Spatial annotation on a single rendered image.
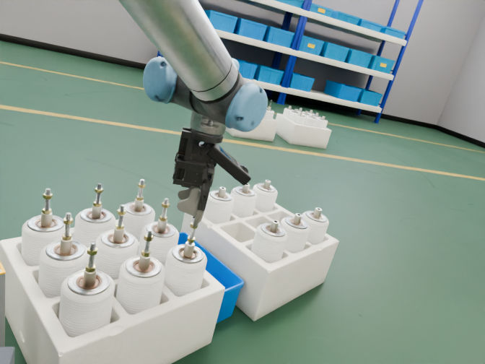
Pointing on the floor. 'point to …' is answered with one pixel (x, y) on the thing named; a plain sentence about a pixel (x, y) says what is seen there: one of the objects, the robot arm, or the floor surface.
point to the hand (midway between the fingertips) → (198, 217)
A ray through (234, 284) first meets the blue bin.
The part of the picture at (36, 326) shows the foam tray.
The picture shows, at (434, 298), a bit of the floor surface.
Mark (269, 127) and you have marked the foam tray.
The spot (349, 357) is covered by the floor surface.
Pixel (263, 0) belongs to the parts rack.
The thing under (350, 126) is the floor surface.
